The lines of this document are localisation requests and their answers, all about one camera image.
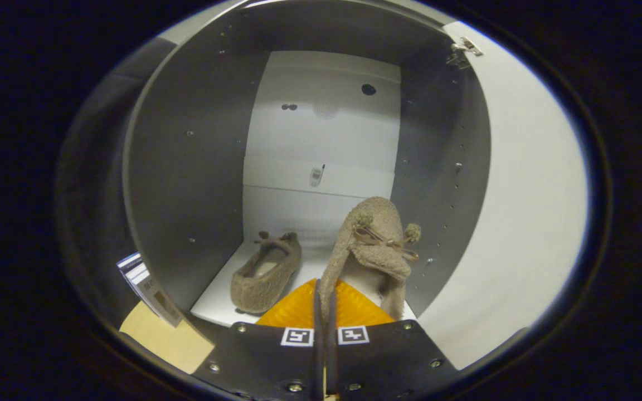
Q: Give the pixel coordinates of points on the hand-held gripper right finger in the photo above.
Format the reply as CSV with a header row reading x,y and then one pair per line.
x,y
388,362

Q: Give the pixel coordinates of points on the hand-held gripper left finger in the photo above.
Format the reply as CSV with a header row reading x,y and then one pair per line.
x,y
265,362

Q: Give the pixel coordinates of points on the tan fuzzy slipper shoe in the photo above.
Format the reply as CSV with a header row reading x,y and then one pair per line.
x,y
265,278
374,245

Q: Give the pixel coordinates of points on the white shoe cabinet door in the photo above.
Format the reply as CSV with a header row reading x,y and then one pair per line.
x,y
521,223

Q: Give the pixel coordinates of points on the grey shoe cabinet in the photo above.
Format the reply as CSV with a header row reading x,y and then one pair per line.
x,y
187,184

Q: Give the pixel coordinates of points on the metal door hinge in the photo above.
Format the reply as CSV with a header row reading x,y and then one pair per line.
x,y
463,51

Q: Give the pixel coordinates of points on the upright dark-edged book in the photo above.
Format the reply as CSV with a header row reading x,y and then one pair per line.
x,y
129,263

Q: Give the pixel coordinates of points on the black backdrop cloth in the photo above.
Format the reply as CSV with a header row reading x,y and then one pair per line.
x,y
92,195

